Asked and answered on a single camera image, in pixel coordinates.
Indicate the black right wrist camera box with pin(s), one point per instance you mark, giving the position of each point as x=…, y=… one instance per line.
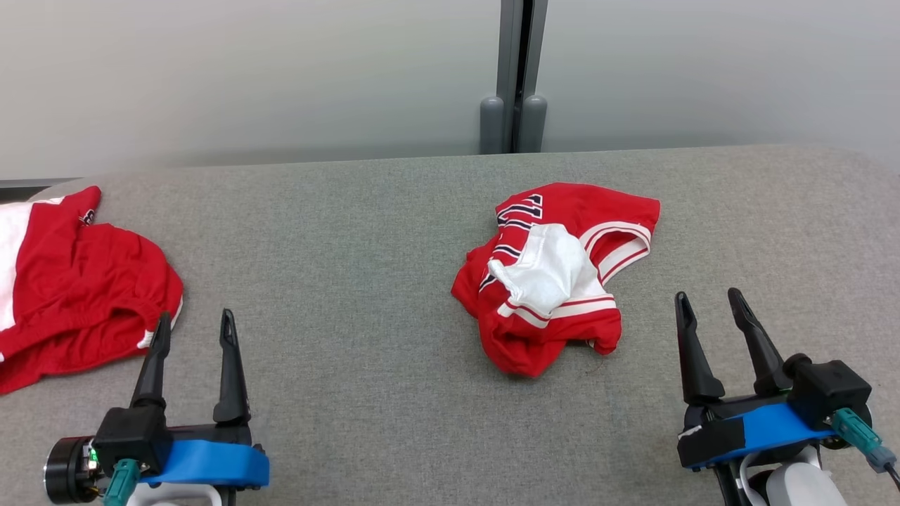
x=830, y=386

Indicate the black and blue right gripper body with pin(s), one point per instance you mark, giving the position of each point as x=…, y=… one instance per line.
x=766, y=429

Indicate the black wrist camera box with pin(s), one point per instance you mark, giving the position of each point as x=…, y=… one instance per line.
x=830, y=386
x=133, y=436

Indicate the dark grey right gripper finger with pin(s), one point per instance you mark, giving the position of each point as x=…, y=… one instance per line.
x=696, y=358
x=759, y=351

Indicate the grey partition joint post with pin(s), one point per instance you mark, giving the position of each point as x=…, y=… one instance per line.
x=508, y=56

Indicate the grey rounded partition foot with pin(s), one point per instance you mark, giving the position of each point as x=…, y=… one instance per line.
x=533, y=126
x=491, y=126

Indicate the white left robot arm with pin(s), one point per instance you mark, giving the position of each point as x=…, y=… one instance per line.
x=183, y=496

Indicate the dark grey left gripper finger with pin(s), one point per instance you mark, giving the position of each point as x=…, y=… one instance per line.
x=230, y=372
x=156, y=365

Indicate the red shorts with white stripe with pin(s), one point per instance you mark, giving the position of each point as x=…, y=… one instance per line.
x=84, y=281

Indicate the red and white numbered jersey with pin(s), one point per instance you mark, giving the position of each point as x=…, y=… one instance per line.
x=548, y=337

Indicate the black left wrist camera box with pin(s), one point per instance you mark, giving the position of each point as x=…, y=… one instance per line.
x=133, y=436

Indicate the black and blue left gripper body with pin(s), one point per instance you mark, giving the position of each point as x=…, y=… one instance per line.
x=211, y=464

